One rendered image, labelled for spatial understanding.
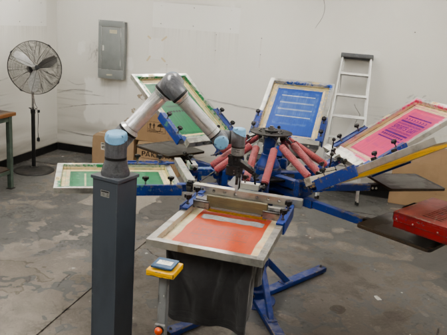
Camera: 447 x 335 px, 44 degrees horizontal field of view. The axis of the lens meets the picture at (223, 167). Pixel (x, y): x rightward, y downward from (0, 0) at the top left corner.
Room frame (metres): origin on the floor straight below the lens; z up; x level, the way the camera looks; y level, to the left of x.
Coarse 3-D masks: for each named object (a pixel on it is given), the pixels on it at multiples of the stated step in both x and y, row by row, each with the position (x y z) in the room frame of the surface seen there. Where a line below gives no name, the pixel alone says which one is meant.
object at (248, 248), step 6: (258, 222) 2.92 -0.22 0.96; (264, 222) 2.93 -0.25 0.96; (270, 222) 2.94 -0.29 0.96; (234, 228) 2.80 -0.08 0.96; (240, 228) 2.81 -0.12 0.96; (246, 228) 2.82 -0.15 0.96; (252, 228) 2.82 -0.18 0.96; (258, 228) 2.83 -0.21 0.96; (264, 228) 2.84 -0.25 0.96; (252, 234) 2.74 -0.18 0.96; (258, 234) 2.74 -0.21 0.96; (252, 240) 2.65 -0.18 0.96; (258, 240) 2.66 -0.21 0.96; (216, 246) 2.54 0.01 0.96; (222, 246) 2.55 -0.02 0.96; (228, 246) 2.55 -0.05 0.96; (234, 246) 2.56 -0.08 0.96; (240, 246) 2.56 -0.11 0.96; (246, 246) 2.57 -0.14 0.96; (252, 246) 2.58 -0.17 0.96; (240, 252) 2.49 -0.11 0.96; (246, 252) 2.50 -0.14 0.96
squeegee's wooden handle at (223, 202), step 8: (208, 200) 3.02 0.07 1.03; (216, 200) 3.01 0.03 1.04; (224, 200) 3.00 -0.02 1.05; (232, 200) 2.99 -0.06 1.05; (240, 200) 2.98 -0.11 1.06; (248, 200) 2.98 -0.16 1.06; (224, 208) 3.00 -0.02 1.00; (232, 208) 2.98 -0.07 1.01; (240, 208) 2.97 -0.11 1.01; (248, 208) 2.96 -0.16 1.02; (256, 208) 2.95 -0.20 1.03; (264, 208) 2.94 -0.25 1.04
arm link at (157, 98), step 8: (168, 72) 3.01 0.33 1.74; (176, 72) 3.00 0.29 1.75; (160, 80) 2.97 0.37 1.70; (160, 88) 2.93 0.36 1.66; (152, 96) 2.95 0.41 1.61; (160, 96) 2.94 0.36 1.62; (144, 104) 2.95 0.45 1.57; (152, 104) 2.94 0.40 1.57; (160, 104) 2.95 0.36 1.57; (136, 112) 2.95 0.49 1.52; (144, 112) 2.94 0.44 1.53; (152, 112) 2.95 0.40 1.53; (128, 120) 2.95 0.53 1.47; (136, 120) 2.94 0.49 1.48; (144, 120) 2.95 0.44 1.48; (120, 128) 2.93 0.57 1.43; (128, 128) 2.93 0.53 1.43; (136, 128) 2.94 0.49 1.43; (128, 136) 2.92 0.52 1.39; (136, 136) 2.96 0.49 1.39
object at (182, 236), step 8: (200, 216) 2.95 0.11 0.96; (224, 216) 2.98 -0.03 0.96; (232, 216) 2.99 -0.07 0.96; (192, 224) 2.82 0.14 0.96; (216, 224) 2.84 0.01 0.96; (224, 224) 2.85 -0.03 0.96; (184, 232) 2.69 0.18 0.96; (176, 240) 2.58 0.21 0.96; (184, 240) 2.59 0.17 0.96; (192, 240) 2.59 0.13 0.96; (200, 240) 2.60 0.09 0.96; (208, 240) 2.61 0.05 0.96
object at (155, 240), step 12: (180, 216) 2.84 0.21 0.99; (168, 228) 2.67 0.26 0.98; (276, 228) 2.76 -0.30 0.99; (156, 240) 2.48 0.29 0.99; (168, 240) 2.49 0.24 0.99; (276, 240) 2.63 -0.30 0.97; (180, 252) 2.44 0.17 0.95; (192, 252) 2.42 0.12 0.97; (204, 252) 2.41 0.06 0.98; (216, 252) 2.39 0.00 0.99; (228, 252) 2.40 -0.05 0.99; (264, 252) 2.43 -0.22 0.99; (252, 264) 2.35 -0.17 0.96; (264, 264) 2.36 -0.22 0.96
